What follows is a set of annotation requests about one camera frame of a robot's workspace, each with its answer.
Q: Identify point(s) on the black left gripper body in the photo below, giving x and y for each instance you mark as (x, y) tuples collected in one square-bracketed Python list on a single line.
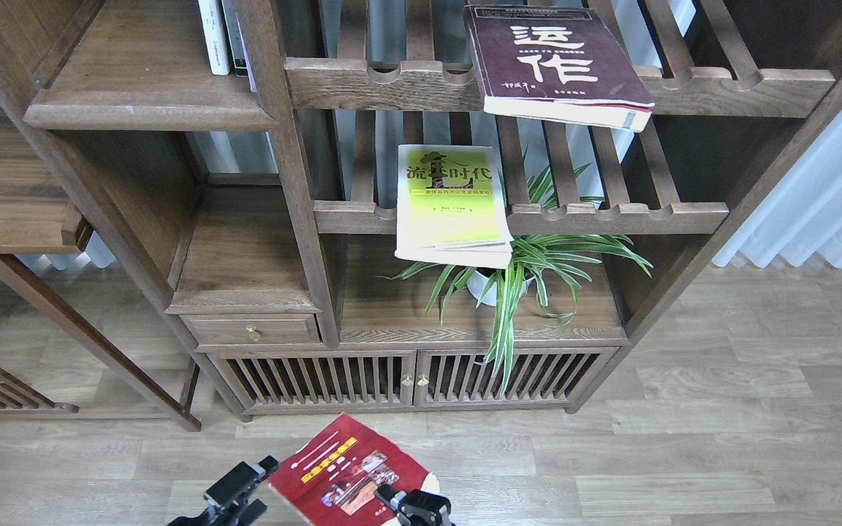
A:
[(228, 500)]

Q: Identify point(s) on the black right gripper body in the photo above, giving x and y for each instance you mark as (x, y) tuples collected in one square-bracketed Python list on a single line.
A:
[(422, 508)]

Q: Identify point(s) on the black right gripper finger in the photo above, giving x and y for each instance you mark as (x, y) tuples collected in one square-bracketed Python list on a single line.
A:
[(390, 497)]

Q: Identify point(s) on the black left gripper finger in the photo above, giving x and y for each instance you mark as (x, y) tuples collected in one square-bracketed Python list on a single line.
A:
[(267, 466)]

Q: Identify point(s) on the red book with photos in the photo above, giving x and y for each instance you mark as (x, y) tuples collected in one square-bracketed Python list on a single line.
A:
[(333, 479)]

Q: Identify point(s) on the brass drawer knob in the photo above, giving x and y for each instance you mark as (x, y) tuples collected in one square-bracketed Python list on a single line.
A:
[(253, 334)]

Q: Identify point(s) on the white plant pot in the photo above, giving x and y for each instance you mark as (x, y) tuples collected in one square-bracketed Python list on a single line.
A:
[(478, 287)]

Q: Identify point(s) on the dark wooden bookshelf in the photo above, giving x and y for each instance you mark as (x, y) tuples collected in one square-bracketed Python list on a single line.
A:
[(232, 208)]

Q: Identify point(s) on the green spider plant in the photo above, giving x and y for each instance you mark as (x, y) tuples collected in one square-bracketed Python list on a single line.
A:
[(532, 257)]

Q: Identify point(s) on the yellow-green book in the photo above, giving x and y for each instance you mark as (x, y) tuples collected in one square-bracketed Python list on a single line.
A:
[(450, 207)]

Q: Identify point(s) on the pale purple upright book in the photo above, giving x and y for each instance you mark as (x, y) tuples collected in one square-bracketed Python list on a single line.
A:
[(245, 51)]

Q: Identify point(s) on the dark upright book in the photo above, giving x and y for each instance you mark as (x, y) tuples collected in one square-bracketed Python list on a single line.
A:
[(235, 37)]

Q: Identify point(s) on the white upright book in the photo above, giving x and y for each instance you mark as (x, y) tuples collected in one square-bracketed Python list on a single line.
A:
[(217, 46)]

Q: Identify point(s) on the maroon book white characters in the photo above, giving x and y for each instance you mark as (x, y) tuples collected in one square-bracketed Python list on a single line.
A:
[(555, 64)]

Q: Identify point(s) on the white curtain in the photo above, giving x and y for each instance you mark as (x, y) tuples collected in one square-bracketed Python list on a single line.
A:
[(800, 221)]

